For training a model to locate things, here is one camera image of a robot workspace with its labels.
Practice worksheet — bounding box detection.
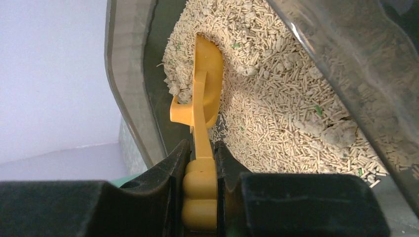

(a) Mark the yellow litter scoop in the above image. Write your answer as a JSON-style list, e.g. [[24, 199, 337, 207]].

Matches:
[[170, 35, 223, 233]]

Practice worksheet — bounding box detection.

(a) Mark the dark grey litter tray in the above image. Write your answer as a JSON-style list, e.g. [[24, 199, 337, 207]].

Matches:
[[104, 0, 419, 217]]

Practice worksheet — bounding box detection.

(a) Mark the beige cat litter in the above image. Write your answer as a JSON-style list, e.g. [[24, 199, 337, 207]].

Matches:
[[162, 0, 388, 186]]

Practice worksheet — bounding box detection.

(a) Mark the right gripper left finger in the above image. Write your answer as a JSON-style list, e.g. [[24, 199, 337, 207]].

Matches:
[[0, 140, 191, 237]]

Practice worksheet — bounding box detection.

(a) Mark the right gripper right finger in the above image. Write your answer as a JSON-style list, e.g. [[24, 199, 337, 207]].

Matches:
[[214, 141, 391, 237]]

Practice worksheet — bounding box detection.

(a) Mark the green trash bin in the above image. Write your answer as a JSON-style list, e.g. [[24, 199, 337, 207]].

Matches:
[[110, 174, 140, 188]]

